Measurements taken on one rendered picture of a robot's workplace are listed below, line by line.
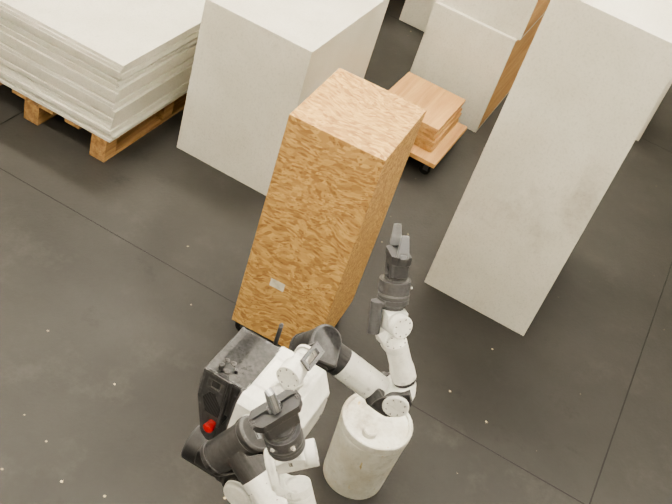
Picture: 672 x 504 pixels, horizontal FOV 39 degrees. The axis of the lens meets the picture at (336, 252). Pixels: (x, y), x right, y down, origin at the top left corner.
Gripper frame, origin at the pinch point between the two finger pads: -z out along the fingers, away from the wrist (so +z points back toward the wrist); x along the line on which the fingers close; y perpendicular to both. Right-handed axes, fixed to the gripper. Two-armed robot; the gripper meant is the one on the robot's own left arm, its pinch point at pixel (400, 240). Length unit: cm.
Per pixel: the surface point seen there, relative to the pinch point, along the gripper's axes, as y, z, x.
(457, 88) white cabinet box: -115, 14, -386
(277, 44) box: 18, -20, -251
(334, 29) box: -13, -29, -267
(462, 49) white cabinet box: -113, -12, -379
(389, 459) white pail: -27, 120, -88
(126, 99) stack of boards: 93, 17, -272
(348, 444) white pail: -10, 115, -91
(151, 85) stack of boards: 82, 12, -292
